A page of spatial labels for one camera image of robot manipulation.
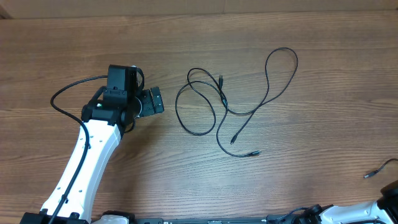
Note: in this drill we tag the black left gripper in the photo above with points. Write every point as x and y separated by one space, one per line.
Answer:
148 107

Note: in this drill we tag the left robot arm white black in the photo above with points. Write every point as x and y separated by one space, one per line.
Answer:
110 113

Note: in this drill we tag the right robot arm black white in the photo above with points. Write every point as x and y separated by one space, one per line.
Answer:
383 211

